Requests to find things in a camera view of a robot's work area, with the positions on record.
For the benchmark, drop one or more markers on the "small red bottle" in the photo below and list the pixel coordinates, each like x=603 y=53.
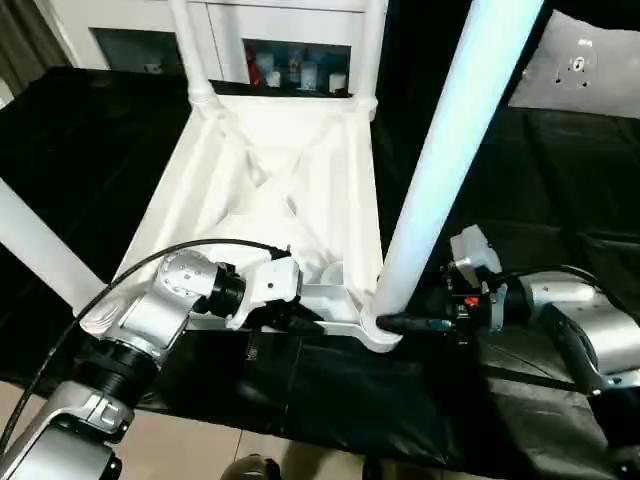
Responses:
x=255 y=70

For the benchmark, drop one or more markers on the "black box with yellow label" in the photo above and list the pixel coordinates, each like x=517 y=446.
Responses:
x=410 y=40

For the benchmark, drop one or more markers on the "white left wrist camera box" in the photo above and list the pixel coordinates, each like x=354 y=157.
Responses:
x=275 y=280

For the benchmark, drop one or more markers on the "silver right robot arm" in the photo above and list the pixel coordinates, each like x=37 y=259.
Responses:
x=590 y=320

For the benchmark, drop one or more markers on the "small white jar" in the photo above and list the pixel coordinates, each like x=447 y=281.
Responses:
x=338 y=82

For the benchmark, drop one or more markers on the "white plastic bag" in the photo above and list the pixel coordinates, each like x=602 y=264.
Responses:
x=580 y=65

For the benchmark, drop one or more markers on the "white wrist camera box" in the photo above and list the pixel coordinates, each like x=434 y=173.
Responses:
x=275 y=280
x=472 y=250

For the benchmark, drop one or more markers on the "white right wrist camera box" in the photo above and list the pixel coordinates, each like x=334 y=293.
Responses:
x=472 y=250

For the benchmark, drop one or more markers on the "dark grey robot foot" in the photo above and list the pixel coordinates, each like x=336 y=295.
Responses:
x=375 y=471
x=250 y=469

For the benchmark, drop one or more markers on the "white plastic table top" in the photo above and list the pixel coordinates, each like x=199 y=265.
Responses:
x=270 y=180

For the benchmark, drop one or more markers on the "white cabinet with glass doors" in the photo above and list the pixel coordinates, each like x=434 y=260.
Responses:
x=230 y=25

